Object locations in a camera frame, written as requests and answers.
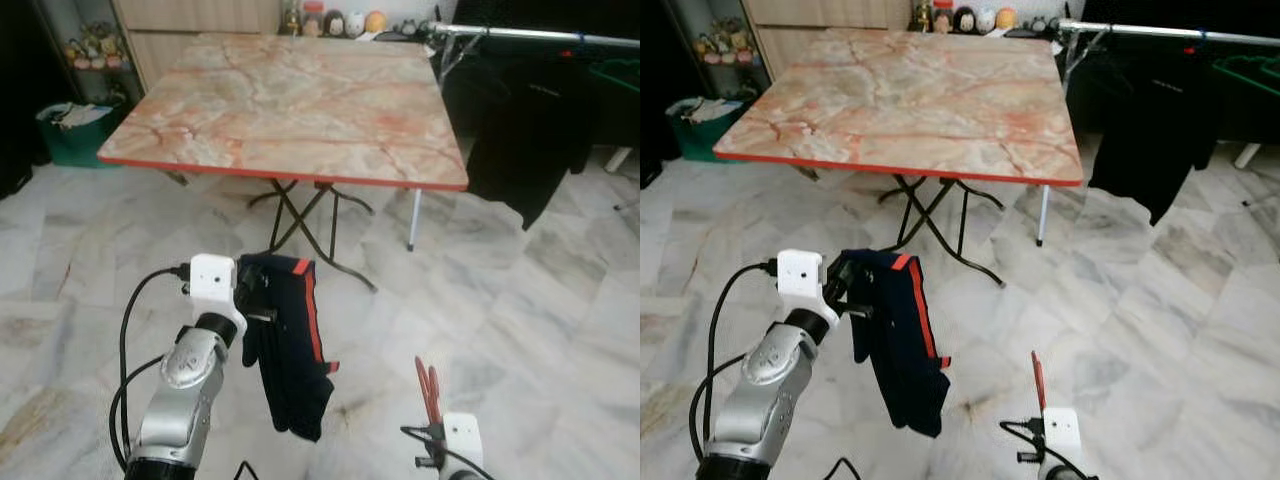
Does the marble-pattern folding table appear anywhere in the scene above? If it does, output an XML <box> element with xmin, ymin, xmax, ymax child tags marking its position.
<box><xmin>712</xmin><ymin>28</ymin><xmax>1084</xmax><ymax>289</ymax></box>
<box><xmin>97</xmin><ymin>33</ymin><xmax>471</xmax><ymax>293</ymax></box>

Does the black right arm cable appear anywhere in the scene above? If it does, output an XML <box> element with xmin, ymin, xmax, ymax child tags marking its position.
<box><xmin>400</xmin><ymin>425</ymin><xmax>496</xmax><ymax>480</ymax></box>
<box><xmin>1000</xmin><ymin>418</ymin><xmax>1101</xmax><ymax>480</ymax></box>

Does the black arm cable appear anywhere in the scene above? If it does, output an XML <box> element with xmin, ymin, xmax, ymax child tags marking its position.
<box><xmin>1000</xmin><ymin>418</ymin><xmax>1101</xmax><ymax>480</ymax></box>
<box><xmin>400</xmin><ymin>425</ymin><xmax>496</xmax><ymax>480</ymax></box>
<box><xmin>688</xmin><ymin>260</ymin><xmax>779</xmax><ymax>463</ymax></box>
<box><xmin>108</xmin><ymin>264</ymin><xmax>193</xmax><ymax>473</ymax></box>

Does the dark display shelf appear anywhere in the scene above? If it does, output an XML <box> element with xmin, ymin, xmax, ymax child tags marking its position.
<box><xmin>660</xmin><ymin>0</ymin><xmax>761</xmax><ymax>101</ymax></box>
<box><xmin>30</xmin><ymin>0</ymin><xmax>136</xmax><ymax>106</ymax></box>

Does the light wooden cabinet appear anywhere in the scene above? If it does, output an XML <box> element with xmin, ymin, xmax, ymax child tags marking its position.
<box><xmin>110</xmin><ymin>0</ymin><xmax>286</xmax><ymax>93</ymax></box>
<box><xmin>745</xmin><ymin>0</ymin><xmax>911</xmax><ymax>86</ymax></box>

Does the white crumpled cloth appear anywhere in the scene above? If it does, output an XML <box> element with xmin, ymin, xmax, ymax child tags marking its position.
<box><xmin>680</xmin><ymin>96</ymin><xmax>746</xmax><ymax>125</ymax></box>
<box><xmin>48</xmin><ymin>100</ymin><xmax>113</xmax><ymax>131</ymax></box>

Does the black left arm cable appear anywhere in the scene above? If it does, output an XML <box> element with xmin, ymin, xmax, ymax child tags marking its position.
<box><xmin>108</xmin><ymin>264</ymin><xmax>193</xmax><ymax>473</ymax></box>
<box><xmin>688</xmin><ymin>260</ymin><xmax>779</xmax><ymax>463</ymax></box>

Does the navy garment with orange stripe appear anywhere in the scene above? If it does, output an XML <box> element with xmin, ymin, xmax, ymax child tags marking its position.
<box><xmin>240</xmin><ymin>253</ymin><xmax>341</xmax><ymax>443</ymax></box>
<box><xmin>845</xmin><ymin>248</ymin><xmax>953</xmax><ymax>439</ymax></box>

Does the black flat television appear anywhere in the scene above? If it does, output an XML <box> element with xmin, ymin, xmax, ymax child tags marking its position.
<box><xmin>470</xmin><ymin>0</ymin><xmax>641</xmax><ymax>31</ymax></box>
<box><xmin>1085</xmin><ymin>0</ymin><xmax>1280</xmax><ymax>26</ymax></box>

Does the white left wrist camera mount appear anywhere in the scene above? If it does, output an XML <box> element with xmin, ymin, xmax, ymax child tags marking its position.
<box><xmin>775</xmin><ymin>250</ymin><xmax>839</xmax><ymax>326</ymax></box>
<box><xmin>188</xmin><ymin>254</ymin><xmax>248</xmax><ymax>336</ymax></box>

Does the green plastic basket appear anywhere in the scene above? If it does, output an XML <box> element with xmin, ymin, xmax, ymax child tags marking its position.
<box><xmin>37</xmin><ymin>100</ymin><xmax>123</xmax><ymax>169</ymax></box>
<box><xmin>668</xmin><ymin>95</ymin><xmax>746</xmax><ymax>163</ymax></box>

